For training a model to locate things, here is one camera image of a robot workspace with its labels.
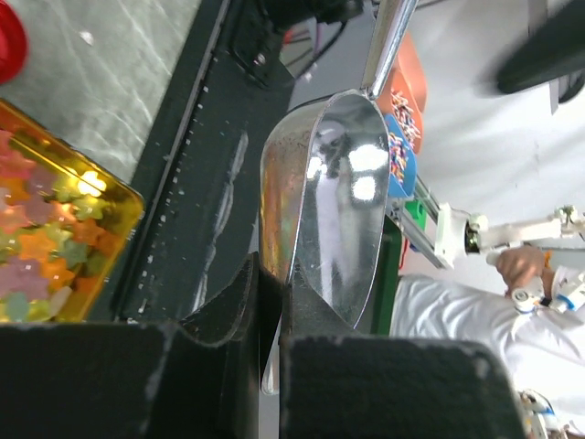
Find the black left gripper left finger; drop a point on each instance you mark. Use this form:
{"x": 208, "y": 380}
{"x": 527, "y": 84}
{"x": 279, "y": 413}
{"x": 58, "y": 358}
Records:
{"x": 194, "y": 378}

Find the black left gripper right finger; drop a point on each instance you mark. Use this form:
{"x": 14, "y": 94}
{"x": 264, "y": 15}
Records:
{"x": 338, "y": 383}

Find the silver metal scoop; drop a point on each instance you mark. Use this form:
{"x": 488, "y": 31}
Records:
{"x": 324, "y": 176}

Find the gold tin of gummy candies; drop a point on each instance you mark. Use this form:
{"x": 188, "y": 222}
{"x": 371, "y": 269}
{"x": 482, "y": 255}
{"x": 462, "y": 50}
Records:
{"x": 64, "y": 223}

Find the person in white coat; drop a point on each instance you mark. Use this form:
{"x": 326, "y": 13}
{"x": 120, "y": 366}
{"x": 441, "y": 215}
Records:
{"x": 542, "y": 352}

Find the blue bin of sticks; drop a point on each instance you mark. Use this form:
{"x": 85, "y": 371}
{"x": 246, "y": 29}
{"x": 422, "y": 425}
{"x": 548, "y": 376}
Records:
{"x": 403, "y": 163}

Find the orange bin of sticks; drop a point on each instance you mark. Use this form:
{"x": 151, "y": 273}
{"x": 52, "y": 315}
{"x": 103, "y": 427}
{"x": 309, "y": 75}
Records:
{"x": 409, "y": 78}

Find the red jar lid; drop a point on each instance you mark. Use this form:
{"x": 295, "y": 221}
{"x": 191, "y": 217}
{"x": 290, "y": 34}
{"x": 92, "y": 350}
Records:
{"x": 14, "y": 43}

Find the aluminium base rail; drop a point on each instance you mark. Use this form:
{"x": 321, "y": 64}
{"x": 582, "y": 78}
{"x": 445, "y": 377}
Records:
{"x": 412, "y": 214}

